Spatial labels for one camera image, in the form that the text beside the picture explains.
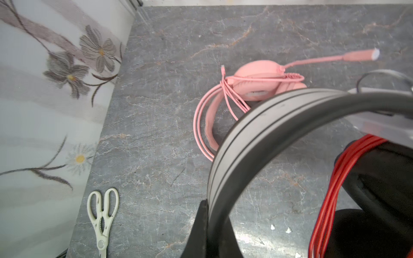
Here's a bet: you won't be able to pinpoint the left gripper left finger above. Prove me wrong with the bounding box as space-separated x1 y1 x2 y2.
181 200 208 258

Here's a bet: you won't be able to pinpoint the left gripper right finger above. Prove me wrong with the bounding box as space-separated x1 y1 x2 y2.
219 218 243 258

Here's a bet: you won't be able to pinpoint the red headset cable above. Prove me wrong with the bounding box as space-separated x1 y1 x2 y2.
308 134 388 258

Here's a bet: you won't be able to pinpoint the white black headset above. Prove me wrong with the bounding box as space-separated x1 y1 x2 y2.
206 69 413 258

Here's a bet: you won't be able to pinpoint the pink headset cable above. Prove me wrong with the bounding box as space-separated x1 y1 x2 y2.
193 64 305 162

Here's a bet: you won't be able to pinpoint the pink headset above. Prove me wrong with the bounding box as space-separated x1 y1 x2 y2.
193 48 380 161

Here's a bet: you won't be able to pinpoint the white scissors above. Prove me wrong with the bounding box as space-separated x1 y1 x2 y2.
87 188 119 258

